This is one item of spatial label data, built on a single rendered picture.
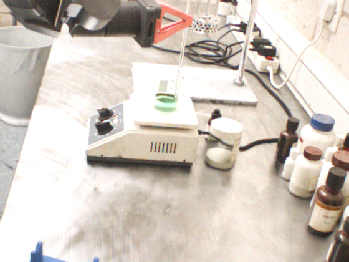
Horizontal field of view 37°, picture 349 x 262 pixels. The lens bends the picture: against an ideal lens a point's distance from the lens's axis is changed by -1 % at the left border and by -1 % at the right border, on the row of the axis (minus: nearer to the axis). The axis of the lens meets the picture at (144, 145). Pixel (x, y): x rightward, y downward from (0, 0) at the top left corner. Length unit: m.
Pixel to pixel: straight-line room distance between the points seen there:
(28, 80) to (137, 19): 1.72
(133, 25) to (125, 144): 0.22
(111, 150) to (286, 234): 0.33
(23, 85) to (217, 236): 1.85
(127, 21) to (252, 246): 0.39
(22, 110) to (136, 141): 1.72
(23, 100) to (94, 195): 1.75
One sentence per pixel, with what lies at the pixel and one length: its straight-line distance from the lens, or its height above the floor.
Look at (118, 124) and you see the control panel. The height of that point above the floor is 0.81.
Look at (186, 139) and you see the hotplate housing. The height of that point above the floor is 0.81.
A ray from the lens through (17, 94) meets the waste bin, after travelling 2.56.
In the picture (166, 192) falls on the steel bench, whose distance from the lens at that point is 0.88.
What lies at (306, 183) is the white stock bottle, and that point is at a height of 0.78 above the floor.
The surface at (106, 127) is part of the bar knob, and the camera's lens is 0.94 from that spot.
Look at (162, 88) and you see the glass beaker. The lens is 0.92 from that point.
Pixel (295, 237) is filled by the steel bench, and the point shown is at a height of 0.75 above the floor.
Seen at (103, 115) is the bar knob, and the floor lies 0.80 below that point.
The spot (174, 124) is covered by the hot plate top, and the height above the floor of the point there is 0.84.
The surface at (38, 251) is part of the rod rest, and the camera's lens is 0.71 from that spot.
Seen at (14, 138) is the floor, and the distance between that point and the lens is 2.55.
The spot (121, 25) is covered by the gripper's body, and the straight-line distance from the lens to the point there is 0.83.
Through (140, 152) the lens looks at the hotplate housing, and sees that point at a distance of 0.93.
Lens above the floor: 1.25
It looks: 29 degrees down
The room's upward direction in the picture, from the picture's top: 7 degrees clockwise
